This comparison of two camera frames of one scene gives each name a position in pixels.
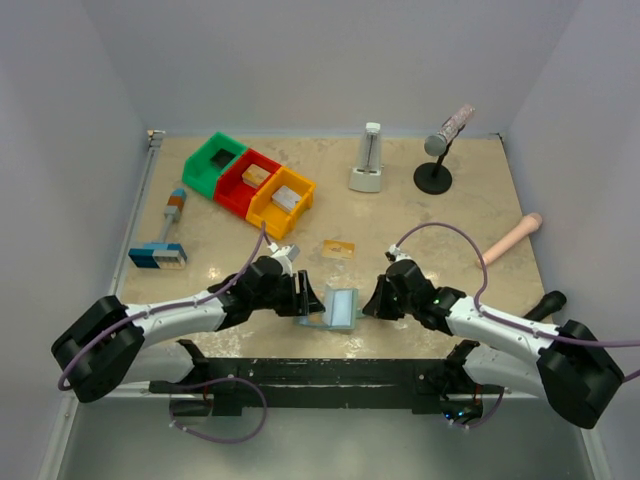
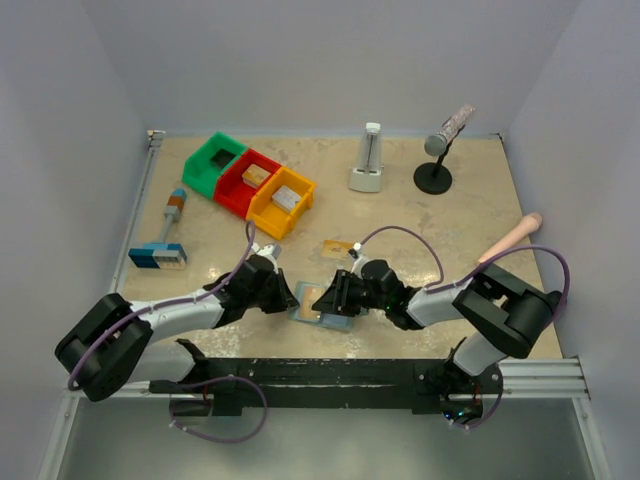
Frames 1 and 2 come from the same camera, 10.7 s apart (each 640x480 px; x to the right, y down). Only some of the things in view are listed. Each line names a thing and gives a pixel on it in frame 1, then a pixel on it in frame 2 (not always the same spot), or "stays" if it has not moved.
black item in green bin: [221, 158] stays
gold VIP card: [338, 249] stays
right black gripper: [382, 298] → [341, 291]
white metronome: [367, 176] stays
